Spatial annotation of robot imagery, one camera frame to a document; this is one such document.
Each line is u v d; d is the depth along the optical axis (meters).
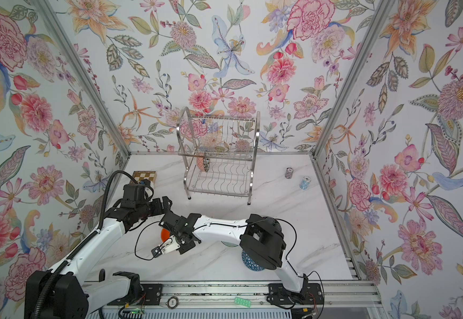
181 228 0.64
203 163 1.01
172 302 0.72
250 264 0.80
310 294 0.72
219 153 1.35
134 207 0.64
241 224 0.51
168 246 0.71
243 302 0.71
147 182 0.78
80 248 0.47
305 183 1.01
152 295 0.74
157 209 0.76
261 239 0.52
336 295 0.77
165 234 0.85
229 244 0.84
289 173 1.07
